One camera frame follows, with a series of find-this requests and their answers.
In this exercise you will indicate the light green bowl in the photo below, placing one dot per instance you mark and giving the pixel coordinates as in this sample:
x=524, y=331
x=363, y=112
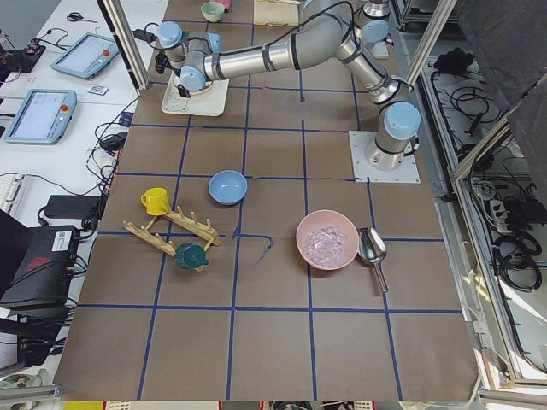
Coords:
x=213, y=11

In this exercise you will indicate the pink cup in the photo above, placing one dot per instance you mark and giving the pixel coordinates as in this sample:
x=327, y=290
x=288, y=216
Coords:
x=227, y=5

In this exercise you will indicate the black scissors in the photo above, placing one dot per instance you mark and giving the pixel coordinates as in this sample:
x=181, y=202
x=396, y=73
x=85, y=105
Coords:
x=76, y=16

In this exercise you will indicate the black computer box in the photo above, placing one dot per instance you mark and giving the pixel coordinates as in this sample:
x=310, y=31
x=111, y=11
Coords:
x=36, y=264

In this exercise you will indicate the pink bowl with ice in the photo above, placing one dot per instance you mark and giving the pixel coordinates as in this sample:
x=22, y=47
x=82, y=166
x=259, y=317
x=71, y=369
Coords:
x=327, y=239

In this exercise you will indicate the cream round plate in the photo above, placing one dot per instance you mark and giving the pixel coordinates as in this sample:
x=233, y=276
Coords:
x=205, y=89

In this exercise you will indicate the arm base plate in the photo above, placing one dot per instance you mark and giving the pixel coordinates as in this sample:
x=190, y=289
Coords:
x=378, y=49
x=405, y=173

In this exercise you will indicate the dark green cup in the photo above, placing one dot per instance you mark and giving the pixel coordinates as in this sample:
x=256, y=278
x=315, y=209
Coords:
x=190, y=256

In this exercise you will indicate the teach pendant tablet near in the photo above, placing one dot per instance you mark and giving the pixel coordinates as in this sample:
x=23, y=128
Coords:
x=43, y=117

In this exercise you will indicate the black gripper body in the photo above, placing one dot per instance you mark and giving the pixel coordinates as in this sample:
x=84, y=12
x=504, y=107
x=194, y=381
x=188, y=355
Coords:
x=182, y=90

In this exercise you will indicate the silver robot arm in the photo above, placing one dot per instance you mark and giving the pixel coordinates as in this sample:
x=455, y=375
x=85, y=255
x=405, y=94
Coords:
x=378, y=12
x=326, y=29

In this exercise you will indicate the blue bowl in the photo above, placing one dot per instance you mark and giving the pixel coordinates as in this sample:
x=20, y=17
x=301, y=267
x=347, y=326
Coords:
x=228, y=187

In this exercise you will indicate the wooden cutting board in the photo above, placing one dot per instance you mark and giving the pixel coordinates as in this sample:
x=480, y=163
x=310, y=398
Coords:
x=276, y=13

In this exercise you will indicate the teach pendant tablet far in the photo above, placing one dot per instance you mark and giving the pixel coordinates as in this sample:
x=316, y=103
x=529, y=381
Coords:
x=87, y=57

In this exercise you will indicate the metal scoop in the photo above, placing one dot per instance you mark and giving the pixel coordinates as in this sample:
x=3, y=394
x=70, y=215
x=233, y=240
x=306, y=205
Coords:
x=372, y=251

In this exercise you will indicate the aluminium frame post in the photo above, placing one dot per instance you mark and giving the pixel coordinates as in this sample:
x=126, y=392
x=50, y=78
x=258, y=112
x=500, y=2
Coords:
x=119, y=27

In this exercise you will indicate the teach pendant tablet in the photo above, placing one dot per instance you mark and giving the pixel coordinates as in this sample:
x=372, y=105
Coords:
x=43, y=117
x=87, y=57

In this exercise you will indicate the yellow cup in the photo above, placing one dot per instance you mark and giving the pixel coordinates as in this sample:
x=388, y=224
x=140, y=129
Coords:
x=156, y=201

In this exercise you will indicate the black power adapter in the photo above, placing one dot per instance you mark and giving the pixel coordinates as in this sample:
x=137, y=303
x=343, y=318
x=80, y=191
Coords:
x=71, y=207

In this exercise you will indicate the cream bear tray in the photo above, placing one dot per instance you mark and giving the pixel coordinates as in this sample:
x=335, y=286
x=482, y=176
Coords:
x=209, y=103

